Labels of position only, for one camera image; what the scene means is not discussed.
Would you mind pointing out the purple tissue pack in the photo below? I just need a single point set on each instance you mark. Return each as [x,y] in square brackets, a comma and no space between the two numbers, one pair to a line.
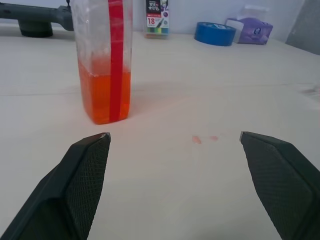
[250,30]

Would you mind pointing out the marker pen pack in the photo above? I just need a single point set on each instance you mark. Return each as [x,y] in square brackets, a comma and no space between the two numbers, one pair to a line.
[157,18]

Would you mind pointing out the grey panel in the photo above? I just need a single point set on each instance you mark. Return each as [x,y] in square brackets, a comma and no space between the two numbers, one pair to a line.
[305,27]

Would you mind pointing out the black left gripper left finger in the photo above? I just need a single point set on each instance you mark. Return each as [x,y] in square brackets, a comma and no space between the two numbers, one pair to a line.
[62,190]

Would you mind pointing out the dark grey remote controller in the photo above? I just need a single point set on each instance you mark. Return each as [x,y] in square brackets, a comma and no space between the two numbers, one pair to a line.
[35,18]

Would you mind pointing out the plastic bottle with orange liquid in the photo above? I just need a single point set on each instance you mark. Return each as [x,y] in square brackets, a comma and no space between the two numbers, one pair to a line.
[107,82]

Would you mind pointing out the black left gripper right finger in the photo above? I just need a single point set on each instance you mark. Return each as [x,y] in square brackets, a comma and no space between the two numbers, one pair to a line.
[282,185]

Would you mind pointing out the blue tape roll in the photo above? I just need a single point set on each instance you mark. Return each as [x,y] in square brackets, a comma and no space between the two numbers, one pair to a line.
[213,33]

